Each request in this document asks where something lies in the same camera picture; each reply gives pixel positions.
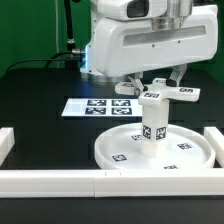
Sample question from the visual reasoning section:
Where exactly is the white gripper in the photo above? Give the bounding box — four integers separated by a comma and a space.
91, 4, 218, 96

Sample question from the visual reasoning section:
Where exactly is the white cross-shaped table base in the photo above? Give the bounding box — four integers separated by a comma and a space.
115, 78, 200, 105

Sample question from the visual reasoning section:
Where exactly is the white round table top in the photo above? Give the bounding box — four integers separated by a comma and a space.
94, 123, 215, 170

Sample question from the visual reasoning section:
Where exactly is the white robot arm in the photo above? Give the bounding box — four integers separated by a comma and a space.
81, 0, 218, 93

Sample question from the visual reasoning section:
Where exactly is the white right fence bar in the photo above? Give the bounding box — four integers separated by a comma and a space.
204, 127, 224, 168

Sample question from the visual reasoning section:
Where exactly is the white fence bar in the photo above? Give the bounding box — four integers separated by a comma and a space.
204, 127, 224, 168
0, 168, 224, 198
0, 127, 15, 166

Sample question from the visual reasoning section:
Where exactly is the white marker sheet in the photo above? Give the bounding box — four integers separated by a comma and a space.
62, 98, 142, 117

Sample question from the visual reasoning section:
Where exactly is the black vertical pole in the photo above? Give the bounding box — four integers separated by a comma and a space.
63, 0, 78, 71

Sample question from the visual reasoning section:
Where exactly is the white front fence bar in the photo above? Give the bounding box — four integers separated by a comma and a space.
0, 168, 224, 198

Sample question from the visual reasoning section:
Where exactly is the white left fence bar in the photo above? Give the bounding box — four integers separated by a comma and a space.
0, 127, 15, 166

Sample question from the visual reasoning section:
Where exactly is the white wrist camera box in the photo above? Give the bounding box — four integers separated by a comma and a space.
97, 0, 168, 21

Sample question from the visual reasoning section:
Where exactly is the black cable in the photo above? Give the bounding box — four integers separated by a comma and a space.
6, 48, 88, 76

